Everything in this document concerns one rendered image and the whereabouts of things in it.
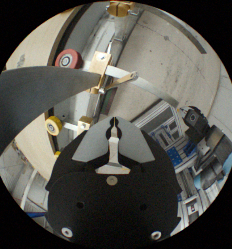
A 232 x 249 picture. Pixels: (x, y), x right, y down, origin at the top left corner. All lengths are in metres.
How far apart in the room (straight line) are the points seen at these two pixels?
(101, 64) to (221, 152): 0.44
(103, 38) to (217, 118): 2.77
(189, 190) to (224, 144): 0.61
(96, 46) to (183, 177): 1.15
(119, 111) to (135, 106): 0.25
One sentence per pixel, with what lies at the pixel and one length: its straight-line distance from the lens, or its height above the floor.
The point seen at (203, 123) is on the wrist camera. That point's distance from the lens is 0.33.
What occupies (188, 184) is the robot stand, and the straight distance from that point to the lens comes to 0.83.
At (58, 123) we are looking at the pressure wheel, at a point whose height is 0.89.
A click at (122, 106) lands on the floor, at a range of 1.18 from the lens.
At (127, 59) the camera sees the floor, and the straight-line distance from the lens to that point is 1.17.
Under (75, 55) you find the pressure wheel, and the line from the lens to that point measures 0.25.
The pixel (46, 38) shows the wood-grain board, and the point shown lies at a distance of 0.38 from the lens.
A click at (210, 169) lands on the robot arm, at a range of 0.42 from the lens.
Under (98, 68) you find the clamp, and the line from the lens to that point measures 0.25.
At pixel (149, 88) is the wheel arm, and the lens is 0.28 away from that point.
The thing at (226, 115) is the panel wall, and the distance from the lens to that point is 2.75.
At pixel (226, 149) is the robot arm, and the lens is 0.31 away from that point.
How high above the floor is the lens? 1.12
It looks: 58 degrees down
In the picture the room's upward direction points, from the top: 179 degrees counter-clockwise
